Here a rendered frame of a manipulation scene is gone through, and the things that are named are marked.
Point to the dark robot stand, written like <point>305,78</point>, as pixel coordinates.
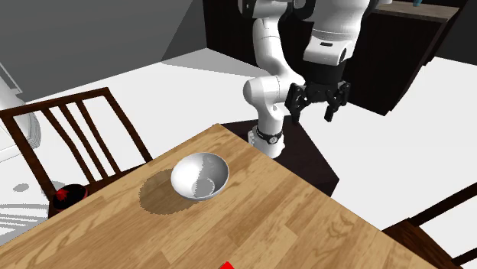
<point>309,160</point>

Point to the small red object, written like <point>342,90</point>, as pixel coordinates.
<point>226,266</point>

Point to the white bowl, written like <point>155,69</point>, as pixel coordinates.
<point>193,173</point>

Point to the dark wooden slatted chair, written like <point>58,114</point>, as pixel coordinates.
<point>22,139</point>

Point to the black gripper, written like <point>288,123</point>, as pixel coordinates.
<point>323,80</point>

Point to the black round red-marked object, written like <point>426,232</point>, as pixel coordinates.
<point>71,199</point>

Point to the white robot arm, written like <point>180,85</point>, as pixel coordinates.
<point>266,93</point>

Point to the dark wooden cabinet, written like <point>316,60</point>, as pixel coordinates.
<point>387,63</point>

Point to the wooden table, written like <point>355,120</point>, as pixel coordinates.
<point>261,223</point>

